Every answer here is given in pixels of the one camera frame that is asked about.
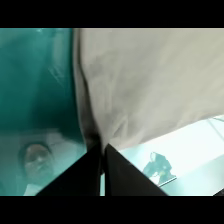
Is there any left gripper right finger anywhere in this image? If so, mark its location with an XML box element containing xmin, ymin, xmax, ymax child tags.
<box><xmin>103</xmin><ymin>143</ymin><xmax>170</xmax><ymax>197</ymax></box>

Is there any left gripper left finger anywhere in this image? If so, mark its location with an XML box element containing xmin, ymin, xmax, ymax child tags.
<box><xmin>35</xmin><ymin>142</ymin><xmax>102</xmax><ymax>197</ymax></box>

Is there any beige garment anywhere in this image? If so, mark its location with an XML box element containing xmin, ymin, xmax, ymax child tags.
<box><xmin>71</xmin><ymin>27</ymin><xmax>224</xmax><ymax>154</ymax></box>

